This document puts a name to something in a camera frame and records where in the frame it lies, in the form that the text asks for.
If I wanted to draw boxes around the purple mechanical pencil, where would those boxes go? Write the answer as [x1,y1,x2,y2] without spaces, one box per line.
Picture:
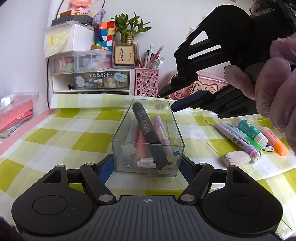
[153,116,171,146]

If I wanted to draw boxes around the glass vase with label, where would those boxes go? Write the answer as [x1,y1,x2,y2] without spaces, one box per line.
[112,42,139,69]

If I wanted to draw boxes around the purple pen with clear top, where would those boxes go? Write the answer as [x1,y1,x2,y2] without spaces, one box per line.
[214,124,262,163]

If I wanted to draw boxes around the black marker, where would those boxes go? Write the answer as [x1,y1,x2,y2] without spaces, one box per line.
[132,103,171,172]

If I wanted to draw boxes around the pink desk mat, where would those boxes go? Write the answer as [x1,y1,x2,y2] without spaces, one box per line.
[0,108,61,160]

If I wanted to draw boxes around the white eraser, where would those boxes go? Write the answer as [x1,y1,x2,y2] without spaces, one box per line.
[221,151,251,166]

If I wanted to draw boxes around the pink perforated pen holder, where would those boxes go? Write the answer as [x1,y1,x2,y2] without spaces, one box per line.
[134,68,161,98]

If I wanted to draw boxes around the clear plastic case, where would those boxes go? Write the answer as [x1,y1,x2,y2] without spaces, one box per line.
[0,91,40,139]

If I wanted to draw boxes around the green highlighter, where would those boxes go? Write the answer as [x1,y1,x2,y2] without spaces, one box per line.
[220,122,263,151]

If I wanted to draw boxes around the white green glue stick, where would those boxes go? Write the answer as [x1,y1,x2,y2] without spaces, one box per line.
[232,116,268,145]

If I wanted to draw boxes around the white drawer organiser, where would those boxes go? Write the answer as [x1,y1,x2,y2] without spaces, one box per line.
[51,68,136,95]

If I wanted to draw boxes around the orange highlighter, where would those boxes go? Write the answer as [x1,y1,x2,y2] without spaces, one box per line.
[262,127,289,156]

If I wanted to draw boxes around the dark cloth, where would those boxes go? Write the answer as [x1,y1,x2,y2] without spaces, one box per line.
[0,217,21,241]

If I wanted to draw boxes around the small clear lidded container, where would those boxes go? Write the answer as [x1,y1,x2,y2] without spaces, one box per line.
[50,56,76,75]

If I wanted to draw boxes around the person's right hand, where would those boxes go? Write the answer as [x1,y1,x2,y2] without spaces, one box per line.
[224,32,296,157]

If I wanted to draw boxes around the colourful cube puzzle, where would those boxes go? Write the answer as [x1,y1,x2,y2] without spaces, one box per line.
[95,21,117,50]

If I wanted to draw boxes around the clear plastic storage box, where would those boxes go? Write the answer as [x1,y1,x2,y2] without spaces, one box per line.
[112,99,185,178]

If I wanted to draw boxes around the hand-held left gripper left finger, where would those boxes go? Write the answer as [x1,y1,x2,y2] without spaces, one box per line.
[40,153,117,205]

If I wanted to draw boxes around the green checked tablecloth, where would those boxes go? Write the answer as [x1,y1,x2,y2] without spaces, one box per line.
[0,93,296,241]

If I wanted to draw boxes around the bunch of pens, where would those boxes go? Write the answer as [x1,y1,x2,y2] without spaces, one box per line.
[135,44,165,69]

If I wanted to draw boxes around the clear decorated drawer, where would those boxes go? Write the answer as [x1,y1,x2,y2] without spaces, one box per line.
[73,71,130,90]

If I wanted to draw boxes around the small colourful toy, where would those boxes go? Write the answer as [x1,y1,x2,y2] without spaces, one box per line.
[90,44,112,52]

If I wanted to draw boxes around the pink pencil case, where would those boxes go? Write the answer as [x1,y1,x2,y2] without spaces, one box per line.
[159,70,232,100]

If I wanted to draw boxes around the pink lion figurine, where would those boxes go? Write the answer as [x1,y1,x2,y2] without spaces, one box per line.
[70,0,92,16]

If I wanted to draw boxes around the white storage box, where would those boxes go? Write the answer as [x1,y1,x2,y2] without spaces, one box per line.
[43,21,98,58]

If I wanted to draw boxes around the pink highlighter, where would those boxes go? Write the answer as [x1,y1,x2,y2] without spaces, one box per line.
[136,126,151,163]

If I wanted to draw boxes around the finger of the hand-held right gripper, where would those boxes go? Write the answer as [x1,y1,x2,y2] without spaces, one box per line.
[171,84,261,119]
[157,20,232,98]

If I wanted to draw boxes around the brown wooden block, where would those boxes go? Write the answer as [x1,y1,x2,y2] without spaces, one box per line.
[60,10,78,18]

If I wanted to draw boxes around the purple sachet charm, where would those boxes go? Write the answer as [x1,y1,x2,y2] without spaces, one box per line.
[92,9,107,27]

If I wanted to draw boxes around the dark grey flat box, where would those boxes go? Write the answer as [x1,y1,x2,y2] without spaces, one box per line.
[51,14,93,27]

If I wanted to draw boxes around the black cable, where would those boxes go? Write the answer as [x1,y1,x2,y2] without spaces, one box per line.
[47,0,64,109]

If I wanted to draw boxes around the light blue pen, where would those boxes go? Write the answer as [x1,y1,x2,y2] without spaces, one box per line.
[125,120,139,149]

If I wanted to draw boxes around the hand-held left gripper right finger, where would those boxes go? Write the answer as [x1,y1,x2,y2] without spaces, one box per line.
[178,155,255,205]

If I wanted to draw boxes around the red booklets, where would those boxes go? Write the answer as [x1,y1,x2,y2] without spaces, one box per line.
[0,100,33,139]

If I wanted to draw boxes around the large clear lidded container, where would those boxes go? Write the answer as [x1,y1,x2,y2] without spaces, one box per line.
[73,49,113,72]

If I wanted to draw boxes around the lucky bamboo plant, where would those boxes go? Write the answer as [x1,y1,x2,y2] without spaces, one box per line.
[110,13,151,45]

